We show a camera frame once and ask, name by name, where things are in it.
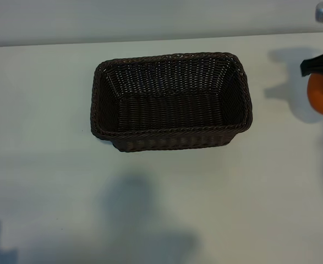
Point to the dark brown wicker basket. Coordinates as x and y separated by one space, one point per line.
172 115

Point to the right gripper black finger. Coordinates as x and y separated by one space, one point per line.
320 64

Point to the orange fruit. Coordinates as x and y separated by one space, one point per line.
320 99

